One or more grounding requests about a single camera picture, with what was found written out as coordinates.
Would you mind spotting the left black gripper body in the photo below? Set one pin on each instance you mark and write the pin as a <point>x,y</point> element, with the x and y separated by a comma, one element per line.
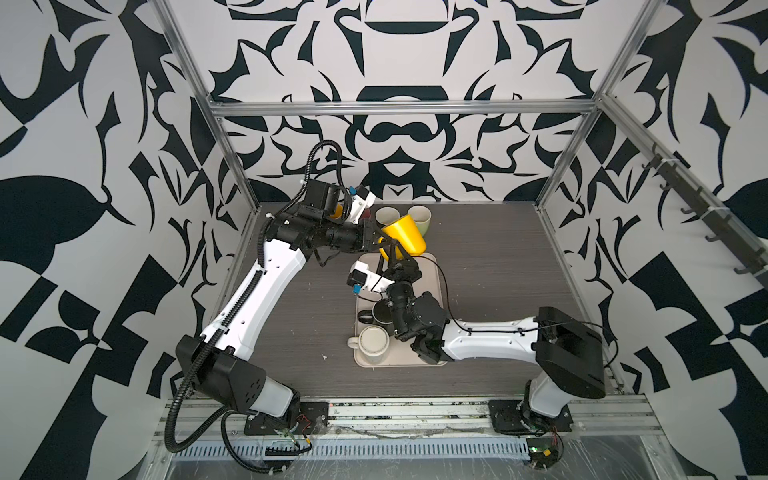
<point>347,236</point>

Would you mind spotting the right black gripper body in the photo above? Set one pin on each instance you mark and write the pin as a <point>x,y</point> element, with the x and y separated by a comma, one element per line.
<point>406,301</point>

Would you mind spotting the black mug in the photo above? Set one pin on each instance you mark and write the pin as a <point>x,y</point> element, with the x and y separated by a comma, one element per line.
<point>379,315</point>

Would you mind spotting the dark green mug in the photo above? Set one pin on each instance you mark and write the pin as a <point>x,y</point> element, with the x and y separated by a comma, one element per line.
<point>386,216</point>

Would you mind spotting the light green mug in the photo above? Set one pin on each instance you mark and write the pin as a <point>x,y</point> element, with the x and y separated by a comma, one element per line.
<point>421,215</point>

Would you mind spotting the blue butterfly mug yellow inside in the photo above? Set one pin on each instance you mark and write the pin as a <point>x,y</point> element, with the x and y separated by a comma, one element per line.
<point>338,212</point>

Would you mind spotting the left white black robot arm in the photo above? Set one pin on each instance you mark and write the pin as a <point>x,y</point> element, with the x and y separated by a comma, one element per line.
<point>216,363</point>

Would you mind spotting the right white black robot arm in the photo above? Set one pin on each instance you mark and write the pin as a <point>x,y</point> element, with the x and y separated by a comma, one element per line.
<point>568,352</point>

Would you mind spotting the white cream mug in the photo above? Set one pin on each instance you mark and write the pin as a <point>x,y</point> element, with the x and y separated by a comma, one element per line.
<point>370,346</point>

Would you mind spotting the beige plastic tray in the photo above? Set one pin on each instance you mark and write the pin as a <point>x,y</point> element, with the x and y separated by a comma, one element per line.
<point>399,354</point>

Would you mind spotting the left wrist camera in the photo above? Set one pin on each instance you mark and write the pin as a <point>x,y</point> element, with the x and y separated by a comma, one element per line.
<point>362,199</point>

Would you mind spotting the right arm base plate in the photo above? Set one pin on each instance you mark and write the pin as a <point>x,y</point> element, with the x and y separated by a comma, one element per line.
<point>514,417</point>

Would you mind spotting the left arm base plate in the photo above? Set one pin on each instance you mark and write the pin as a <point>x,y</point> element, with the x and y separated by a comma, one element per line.
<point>302,417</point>

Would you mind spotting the aluminium frame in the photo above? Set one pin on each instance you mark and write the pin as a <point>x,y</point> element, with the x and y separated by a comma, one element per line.
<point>603,103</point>

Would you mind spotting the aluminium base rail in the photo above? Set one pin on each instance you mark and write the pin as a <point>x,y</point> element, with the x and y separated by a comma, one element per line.
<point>617,437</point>

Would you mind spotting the black hook rail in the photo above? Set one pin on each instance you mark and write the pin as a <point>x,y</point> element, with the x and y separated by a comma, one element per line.
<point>701,204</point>

